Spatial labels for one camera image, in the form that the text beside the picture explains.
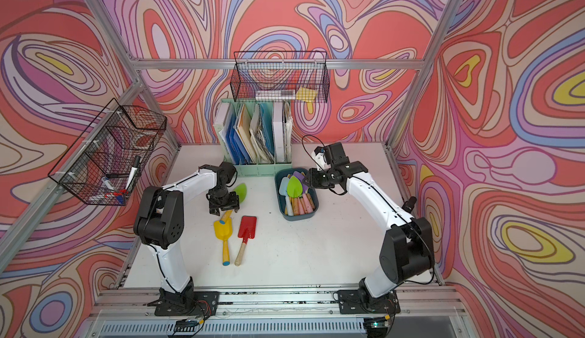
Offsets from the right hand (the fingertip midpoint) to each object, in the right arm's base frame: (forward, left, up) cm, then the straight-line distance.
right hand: (308, 186), depth 84 cm
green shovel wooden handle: (+8, +5, -13) cm, 16 cm away
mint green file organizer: (+23, +21, +6) cm, 31 cm away
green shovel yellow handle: (+9, +29, -15) cm, 34 cm away
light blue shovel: (+7, +10, -13) cm, 18 cm away
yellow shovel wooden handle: (+2, -2, -14) cm, 14 cm away
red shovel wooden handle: (-9, +25, -17) cm, 31 cm away
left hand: (-1, +32, -15) cm, 35 cm away
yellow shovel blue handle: (-9, +35, -16) cm, 39 cm away
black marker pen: (-3, +54, +17) cm, 57 cm away
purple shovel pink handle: (+7, +1, -13) cm, 15 cm away
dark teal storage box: (+15, +11, -11) cm, 21 cm away
